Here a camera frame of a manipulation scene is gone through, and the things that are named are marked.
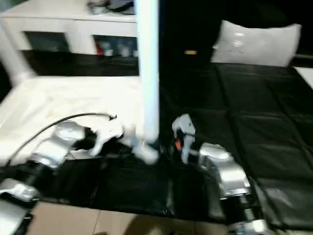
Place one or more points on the white cabinet with glass doors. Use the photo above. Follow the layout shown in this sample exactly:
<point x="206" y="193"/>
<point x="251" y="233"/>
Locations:
<point x="63" y="22"/>

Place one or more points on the black cabinet with gold label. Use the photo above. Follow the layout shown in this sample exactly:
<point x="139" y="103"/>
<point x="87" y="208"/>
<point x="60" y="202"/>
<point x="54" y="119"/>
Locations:
<point x="190" y="24"/>

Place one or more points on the white plastic table leg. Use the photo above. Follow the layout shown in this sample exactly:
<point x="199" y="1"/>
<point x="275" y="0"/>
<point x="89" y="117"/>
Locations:
<point x="11" y="54"/>
<point x="147" y="63"/>

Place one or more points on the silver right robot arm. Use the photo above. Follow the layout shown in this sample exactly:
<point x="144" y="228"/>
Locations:
<point x="225" y="176"/>

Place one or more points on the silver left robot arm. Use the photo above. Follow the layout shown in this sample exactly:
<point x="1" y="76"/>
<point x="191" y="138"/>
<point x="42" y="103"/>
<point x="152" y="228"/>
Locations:
<point x="49" y="147"/>

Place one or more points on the black work mat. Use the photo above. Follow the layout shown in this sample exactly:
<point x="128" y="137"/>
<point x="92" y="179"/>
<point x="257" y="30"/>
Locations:
<point x="254" y="122"/>

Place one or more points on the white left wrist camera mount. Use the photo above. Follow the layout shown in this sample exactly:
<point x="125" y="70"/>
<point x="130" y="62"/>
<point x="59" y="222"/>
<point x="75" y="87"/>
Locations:
<point x="110" y="131"/>

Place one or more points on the flat white board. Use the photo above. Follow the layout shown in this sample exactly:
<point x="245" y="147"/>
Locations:
<point x="308" y="76"/>

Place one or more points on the white plastic table top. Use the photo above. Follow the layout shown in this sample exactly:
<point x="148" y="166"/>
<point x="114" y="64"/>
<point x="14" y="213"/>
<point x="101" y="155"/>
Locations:
<point x="73" y="103"/>

